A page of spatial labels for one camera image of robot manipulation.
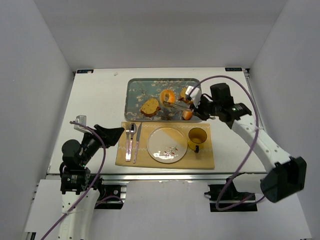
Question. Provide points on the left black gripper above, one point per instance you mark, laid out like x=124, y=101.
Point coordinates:
x=102, y=137

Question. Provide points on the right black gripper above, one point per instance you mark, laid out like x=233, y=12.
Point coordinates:
x=200, y=110

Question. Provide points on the bread slice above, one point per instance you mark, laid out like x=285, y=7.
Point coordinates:
x=183, y=96
x=150, y=107

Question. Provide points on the metal serving tongs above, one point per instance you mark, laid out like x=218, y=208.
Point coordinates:
x=179, y=107

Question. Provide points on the orange glazed bagel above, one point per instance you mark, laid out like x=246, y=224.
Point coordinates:
x=167, y=95

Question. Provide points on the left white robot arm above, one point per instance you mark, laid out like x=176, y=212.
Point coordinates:
x=80, y=190

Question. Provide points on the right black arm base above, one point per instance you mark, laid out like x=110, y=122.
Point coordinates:
x=230, y=196

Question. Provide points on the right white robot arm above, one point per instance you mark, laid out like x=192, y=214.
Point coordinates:
x=285, y=174

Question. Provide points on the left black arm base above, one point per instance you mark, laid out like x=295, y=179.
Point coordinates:
x=112, y=194

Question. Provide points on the small orange bun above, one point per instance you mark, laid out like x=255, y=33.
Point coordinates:
x=187, y=115

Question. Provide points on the yellow mug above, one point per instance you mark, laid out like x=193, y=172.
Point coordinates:
x=196, y=139

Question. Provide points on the cream plate with branch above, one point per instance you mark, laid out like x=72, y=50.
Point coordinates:
x=167, y=145

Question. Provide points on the yellow cloth placemat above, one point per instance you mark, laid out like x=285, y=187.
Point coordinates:
x=204, y=160

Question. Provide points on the floral blue serving tray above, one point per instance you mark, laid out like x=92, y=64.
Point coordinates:
x=140, y=90

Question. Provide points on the right blue corner label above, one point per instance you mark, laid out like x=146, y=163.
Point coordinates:
x=233, y=69

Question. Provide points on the blue corner label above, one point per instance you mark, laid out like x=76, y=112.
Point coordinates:
x=84, y=71
x=233, y=69

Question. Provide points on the left blue corner label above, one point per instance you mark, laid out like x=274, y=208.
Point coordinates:
x=84, y=71

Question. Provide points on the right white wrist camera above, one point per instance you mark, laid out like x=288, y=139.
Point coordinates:
x=194, y=93

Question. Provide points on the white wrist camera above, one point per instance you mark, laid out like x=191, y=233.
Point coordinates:
x=194, y=93
x=81, y=121

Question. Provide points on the silver fork pink handle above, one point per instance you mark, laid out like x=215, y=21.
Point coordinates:
x=127, y=131

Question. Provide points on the silver spoon pink handle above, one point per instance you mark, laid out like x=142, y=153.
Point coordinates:
x=133, y=130

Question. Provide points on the silver knife pink handle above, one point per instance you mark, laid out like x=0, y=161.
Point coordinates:
x=137, y=142

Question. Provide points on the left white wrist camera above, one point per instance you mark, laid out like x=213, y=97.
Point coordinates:
x=81, y=121

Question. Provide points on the aluminium front rail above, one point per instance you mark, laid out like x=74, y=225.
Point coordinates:
x=166, y=177

